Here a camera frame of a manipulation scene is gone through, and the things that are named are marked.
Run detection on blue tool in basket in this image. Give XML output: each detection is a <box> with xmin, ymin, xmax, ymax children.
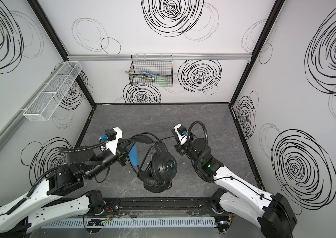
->
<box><xmin>141</xmin><ymin>70</ymin><xmax>156</xmax><ymax>77</ymax></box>

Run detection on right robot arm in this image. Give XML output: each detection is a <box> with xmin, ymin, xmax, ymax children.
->
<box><xmin>172</xmin><ymin>121</ymin><xmax>297</xmax><ymax>238</ymax></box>

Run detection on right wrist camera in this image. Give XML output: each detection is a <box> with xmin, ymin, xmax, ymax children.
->
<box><xmin>171</xmin><ymin>124</ymin><xmax>188</xmax><ymax>145</ymax></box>

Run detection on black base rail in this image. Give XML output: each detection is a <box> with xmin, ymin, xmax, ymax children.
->
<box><xmin>104</xmin><ymin>197</ymin><xmax>227</xmax><ymax>215</ymax></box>

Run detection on white mesh shelf basket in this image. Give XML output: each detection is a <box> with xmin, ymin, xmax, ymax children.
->
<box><xmin>23</xmin><ymin>61</ymin><xmax>83</xmax><ymax>122</ymax></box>

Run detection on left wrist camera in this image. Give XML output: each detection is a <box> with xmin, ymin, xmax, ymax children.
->
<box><xmin>99</xmin><ymin>127</ymin><xmax>123</xmax><ymax>155</ymax></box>

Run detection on aluminium wall rail back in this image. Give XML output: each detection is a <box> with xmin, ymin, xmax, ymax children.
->
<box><xmin>67</xmin><ymin>53</ymin><xmax>252</xmax><ymax>61</ymax></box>

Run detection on white slotted cable duct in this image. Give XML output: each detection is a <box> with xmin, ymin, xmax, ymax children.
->
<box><xmin>42</xmin><ymin>217</ymin><xmax>216</xmax><ymax>229</ymax></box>

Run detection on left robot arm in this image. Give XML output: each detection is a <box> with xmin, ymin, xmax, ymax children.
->
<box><xmin>0</xmin><ymin>139</ymin><xmax>128</xmax><ymax>238</ymax></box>

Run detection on black blue headphones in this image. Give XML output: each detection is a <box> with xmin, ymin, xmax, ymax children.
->
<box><xmin>120</xmin><ymin>132</ymin><xmax>177</xmax><ymax>193</ymax></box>

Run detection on black wire basket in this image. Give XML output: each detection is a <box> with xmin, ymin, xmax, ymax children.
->
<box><xmin>128</xmin><ymin>59</ymin><xmax>173</xmax><ymax>87</ymax></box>

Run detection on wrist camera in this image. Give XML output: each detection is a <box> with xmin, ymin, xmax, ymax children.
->
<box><xmin>171</xmin><ymin>124</ymin><xmax>188</xmax><ymax>145</ymax></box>
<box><xmin>99</xmin><ymin>127</ymin><xmax>123</xmax><ymax>155</ymax></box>

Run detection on green spatula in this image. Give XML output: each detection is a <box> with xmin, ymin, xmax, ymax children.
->
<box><xmin>125</xmin><ymin>71</ymin><xmax>170</xmax><ymax>86</ymax></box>

